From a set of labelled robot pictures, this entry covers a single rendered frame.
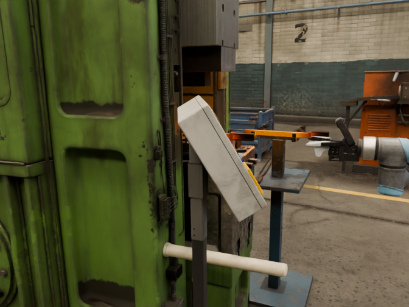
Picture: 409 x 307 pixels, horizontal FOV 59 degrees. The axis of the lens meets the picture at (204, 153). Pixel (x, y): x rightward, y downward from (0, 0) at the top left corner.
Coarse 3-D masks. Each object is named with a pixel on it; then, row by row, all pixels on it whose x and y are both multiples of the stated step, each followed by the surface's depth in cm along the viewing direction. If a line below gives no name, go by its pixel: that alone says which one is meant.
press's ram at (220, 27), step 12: (192, 0) 132; (204, 0) 130; (216, 0) 129; (228, 0) 141; (192, 12) 133; (204, 12) 131; (216, 12) 130; (228, 12) 142; (192, 24) 134; (204, 24) 132; (216, 24) 131; (228, 24) 144; (192, 36) 135; (204, 36) 133; (216, 36) 132; (228, 36) 145
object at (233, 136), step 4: (232, 132) 155; (232, 136) 155; (236, 136) 155; (240, 136) 154; (244, 136) 154; (248, 136) 153; (252, 136) 152; (232, 140) 155; (236, 140) 154; (240, 140) 154; (244, 140) 153; (248, 140) 152; (252, 140) 152
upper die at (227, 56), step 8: (184, 48) 142; (192, 48) 141; (200, 48) 140; (208, 48) 139; (216, 48) 138; (224, 48) 140; (232, 48) 152; (184, 56) 143; (192, 56) 142; (200, 56) 141; (208, 56) 139; (216, 56) 138; (224, 56) 141; (232, 56) 152; (184, 64) 144; (192, 64) 142; (200, 64) 141; (208, 64) 140; (216, 64) 139; (224, 64) 142; (232, 64) 153
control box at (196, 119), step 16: (192, 112) 81; (208, 112) 80; (192, 128) 80; (208, 128) 80; (192, 144) 81; (208, 144) 81; (224, 144) 81; (208, 160) 82; (224, 160) 82; (240, 160) 83; (224, 176) 83; (240, 176) 83; (224, 192) 84; (240, 192) 84; (256, 192) 85; (240, 208) 85; (256, 208) 85
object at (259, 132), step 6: (246, 132) 189; (258, 132) 187; (264, 132) 185; (270, 132) 184; (276, 132) 182; (282, 132) 181; (288, 132) 180; (294, 132) 180; (300, 132) 180; (312, 132) 175; (318, 132) 174; (324, 132) 173
